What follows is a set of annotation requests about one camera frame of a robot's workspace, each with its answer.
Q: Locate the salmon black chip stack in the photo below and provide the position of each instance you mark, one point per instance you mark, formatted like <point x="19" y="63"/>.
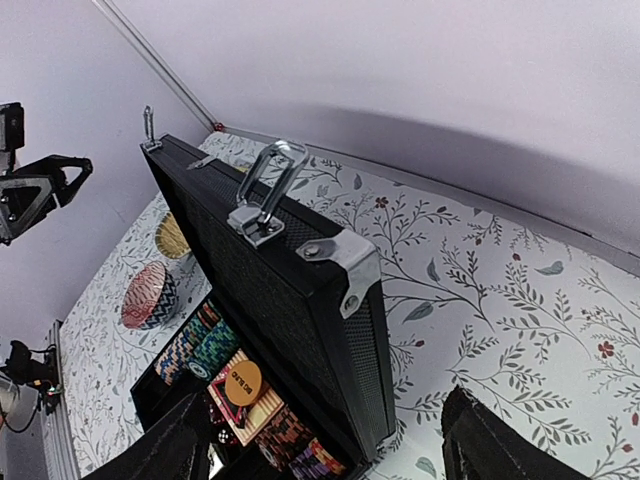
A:
<point x="283" y="438"/>

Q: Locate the left aluminium frame post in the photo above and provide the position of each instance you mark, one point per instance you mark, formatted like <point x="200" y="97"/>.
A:
<point x="154" y="60"/>

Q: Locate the front aluminium rail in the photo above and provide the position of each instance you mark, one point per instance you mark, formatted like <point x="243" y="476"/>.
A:
<point x="60" y="457"/>

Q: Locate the woven bamboo tray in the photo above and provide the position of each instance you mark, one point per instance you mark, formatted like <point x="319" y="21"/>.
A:
<point x="170" y="240"/>

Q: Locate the orange round button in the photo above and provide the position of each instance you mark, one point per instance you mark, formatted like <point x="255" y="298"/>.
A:
<point x="243" y="383"/>

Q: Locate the blue tan chip stack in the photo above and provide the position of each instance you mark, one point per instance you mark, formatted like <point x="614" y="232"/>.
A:
<point x="172" y="361"/>

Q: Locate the black triangular all-in button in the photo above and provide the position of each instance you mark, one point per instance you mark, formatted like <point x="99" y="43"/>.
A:
<point x="238" y="415"/>

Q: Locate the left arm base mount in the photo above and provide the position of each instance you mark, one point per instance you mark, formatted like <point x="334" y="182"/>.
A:
<point x="37" y="369"/>

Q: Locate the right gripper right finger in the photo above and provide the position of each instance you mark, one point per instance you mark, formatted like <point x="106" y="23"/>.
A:
<point x="477" y="444"/>

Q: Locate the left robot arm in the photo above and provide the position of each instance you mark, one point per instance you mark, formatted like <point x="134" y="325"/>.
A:
<point x="30" y="192"/>

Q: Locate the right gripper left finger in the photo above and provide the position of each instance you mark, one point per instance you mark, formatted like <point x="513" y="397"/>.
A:
<point x="166" y="447"/>

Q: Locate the purple 500 chip stack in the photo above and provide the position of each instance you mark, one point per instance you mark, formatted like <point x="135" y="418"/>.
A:
<point x="316" y="463"/>

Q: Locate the black poker set case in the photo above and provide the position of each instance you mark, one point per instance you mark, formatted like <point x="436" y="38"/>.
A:
<point x="302" y="293"/>

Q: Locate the green blue chip stack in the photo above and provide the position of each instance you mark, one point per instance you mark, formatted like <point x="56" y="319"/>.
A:
<point x="213" y="353"/>

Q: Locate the red patterned bowl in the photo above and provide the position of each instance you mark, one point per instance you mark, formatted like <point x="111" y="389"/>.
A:
<point x="150" y="300"/>

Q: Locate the red die lower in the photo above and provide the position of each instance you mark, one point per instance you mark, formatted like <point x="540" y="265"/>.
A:
<point x="226" y="436"/>

